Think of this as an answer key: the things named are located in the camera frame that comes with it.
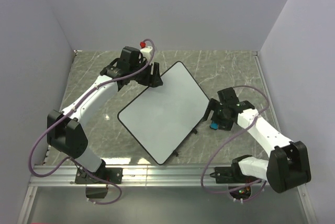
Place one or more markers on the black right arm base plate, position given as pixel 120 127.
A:
pixel 230 175

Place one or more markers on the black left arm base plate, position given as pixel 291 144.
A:
pixel 110 174

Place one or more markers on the aluminium right side rail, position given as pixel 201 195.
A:
pixel 273 80

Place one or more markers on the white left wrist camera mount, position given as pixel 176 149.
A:
pixel 147 50

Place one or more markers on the aluminium front rail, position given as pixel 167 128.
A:
pixel 132 176

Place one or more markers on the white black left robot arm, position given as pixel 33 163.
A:
pixel 66 127

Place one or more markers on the aluminium rail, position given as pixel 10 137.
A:
pixel 132 176
pixel 273 80

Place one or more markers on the blue bone-shaped whiteboard eraser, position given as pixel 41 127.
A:
pixel 214 126

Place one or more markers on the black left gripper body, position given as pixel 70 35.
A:
pixel 143 77

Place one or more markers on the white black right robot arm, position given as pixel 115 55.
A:
pixel 287 165

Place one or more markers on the white whiteboard black frame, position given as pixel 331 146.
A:
pixel 161 118

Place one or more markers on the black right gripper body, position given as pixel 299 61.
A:
pixel 219 115

